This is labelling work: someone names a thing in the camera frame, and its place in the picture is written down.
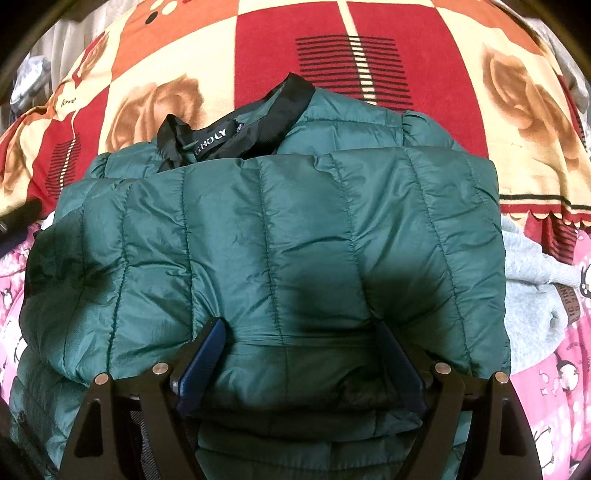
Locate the pink penguin-print blanket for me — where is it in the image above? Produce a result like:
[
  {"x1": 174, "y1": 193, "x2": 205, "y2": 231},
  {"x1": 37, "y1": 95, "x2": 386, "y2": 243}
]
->
[{"x1": 0, "y1": 222, "x2": 591, "y2": 480}]

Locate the red orange rose-print blanket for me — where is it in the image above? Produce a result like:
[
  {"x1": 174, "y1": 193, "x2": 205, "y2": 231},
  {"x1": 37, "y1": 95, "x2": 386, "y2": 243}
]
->
[{"x1": 0, "y1": 0, "x2": 591, "y2": 264}]

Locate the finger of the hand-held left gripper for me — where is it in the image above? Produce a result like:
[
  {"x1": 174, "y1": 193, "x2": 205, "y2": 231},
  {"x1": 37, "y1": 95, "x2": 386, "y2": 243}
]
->
[{"x1": 0, "y1": 198, "x2": 43, "y2": 238}]

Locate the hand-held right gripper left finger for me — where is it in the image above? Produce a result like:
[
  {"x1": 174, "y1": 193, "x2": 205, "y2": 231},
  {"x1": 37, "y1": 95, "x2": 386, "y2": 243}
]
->
[{"x1": 58, "y1": 318, "x2": 227, "y2": 480}]

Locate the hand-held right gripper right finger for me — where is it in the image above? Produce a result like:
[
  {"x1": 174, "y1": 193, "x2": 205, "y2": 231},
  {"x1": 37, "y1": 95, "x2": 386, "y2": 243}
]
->
[{"x1": 375, "y1": 320, "x2": 546, "y2": 480}]

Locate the grey cloth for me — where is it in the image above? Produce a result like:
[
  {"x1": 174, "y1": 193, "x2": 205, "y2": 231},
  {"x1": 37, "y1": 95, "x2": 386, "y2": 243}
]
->
[{"x1": 9, "y1": 53, "x2": 51, "y2": 112}]

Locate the green puffer jacket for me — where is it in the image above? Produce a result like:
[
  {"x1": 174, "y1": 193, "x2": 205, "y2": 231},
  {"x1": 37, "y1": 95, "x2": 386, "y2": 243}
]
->
[{"x1": 9, "y1": 71, "x2": 513, "y2": 480}]

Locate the grey sweater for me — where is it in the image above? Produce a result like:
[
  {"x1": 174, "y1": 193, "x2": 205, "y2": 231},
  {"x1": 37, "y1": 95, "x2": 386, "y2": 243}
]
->
[{"x1": 501, "y1": 215, "x2": 587, "y2": 374}]

